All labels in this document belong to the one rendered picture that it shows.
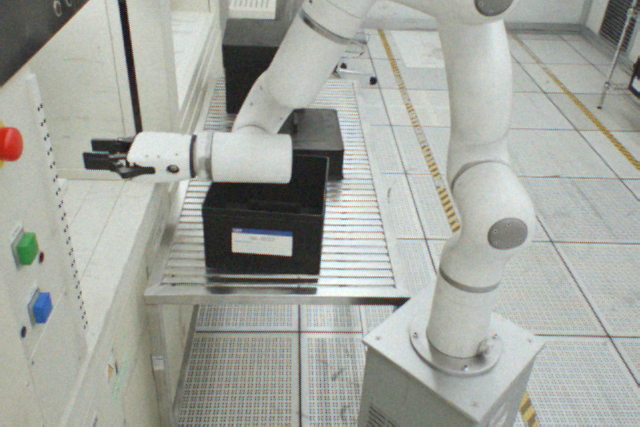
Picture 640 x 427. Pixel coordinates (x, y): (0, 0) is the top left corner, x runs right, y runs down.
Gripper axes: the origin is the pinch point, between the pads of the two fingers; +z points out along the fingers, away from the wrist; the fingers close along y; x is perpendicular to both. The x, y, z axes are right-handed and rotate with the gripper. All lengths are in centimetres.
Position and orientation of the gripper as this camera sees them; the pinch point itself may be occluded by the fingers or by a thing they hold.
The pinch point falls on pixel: (100, 153)
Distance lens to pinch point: 108.9
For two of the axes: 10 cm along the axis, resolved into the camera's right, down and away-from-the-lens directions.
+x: 0.6, -8.5, -5.3
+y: -0.5, -5.3, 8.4
